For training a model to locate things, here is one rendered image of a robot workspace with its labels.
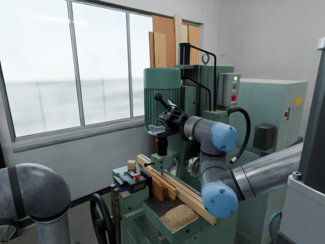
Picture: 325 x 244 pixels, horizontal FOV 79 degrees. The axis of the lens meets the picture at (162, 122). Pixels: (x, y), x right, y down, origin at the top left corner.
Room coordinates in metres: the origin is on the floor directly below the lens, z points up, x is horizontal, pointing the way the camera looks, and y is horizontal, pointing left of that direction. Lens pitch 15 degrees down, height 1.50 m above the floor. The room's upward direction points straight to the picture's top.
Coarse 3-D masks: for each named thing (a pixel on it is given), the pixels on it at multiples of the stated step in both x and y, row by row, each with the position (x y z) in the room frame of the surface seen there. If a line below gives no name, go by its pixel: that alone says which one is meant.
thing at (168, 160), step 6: (168, 150) 1.00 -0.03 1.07; (156, 156) 0.92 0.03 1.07; (162, 156) 0.92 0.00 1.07; (168, 156) 0.93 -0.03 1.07; (174, 156) 0.95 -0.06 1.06; (156, 162) 0.90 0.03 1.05; (162, 162) 0.91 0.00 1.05; (168, 162) 0.93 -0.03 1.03; (174, 162) 0.95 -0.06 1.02; (156, 168) 0.90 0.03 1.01; (162, 168) 0.91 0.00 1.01
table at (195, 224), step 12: (120, 168) 1.11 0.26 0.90; (144, 204) 0.78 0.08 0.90; (156, 204) 0.77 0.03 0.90; (168, 204) 0.77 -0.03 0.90; (180, 204) 0.77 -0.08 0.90; (132, 216) 0.74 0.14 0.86; (156, 216) 0.70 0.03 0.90; (168, 228) 0.63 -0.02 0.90; (180, 228) 0.63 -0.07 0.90; (192, 228) 0.67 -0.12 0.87; (168, 240) 0.63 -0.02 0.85; (180, 240) 0.63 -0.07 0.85
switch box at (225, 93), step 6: (222, 78) 0.99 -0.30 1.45; (228, 78) 0.97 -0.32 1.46; (222, 84) 0.99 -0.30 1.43; (228, 84) 0.97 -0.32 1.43; (222, 90) 0.99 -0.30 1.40; (228, 90) 0.97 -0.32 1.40; (222, 96) 0.99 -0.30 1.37; (228, 96) 0.97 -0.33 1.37; (222, 102) 0.98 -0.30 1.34; (228, 102) 0.97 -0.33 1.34
